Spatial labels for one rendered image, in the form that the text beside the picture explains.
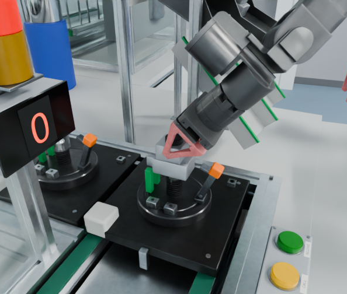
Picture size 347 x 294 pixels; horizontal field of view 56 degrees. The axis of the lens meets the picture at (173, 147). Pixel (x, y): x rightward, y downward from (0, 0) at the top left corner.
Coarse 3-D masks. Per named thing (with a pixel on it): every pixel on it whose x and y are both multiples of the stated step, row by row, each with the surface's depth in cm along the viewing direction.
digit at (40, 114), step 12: (24, 108) 36; (36, 108) 38; (48, 108) 39; (24, 120) 36; (36, 120) 38; (48, 120) 40; (24, 132) 37; (36, 132) 38; (48, 132) 40; (36, 144) 39; (48, 144) 41
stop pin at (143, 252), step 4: (140, 248) 53; (144, 248) 53; (140, 252) 53; (144, 252) 53; (148, 252) 53; (140, 256) 53; (144, 256) 53; (148, 256) 54; (140, 260) 54; (144, 260) 53; (148, 260) 54; (140, 264) 54; (144, 264) 54; (148, 264) 55; (144, 268) 55
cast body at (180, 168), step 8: (176, 136) 55; (160, 144) 55; (176, 144) 54; (184, 144) 55; (160, 152) 55; (152, 160) 57; (160, 160) 56; (168, 160) 55; (176, 160) 55; (184, 160) 56; (192, 160) 57; (152, 168) 58; (160, 168) 57; (168, 168) 56; (176, 168) 56; (184, 168) 55; (192, 168) 58; (168, 176) 57; (176, 176) 56; (184, 176) 56
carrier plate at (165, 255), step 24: (144, 168) 72; (120, 192) 65; (216, 192) 65; (240, 192) 65; (120, 216) 59; (216, 216) 59; (120, 240) 55; (144, 240) 54; (168, 240) 54; (192, 240) 54; (216, 240) 54; (192, 264) 51; (216, 264) 50
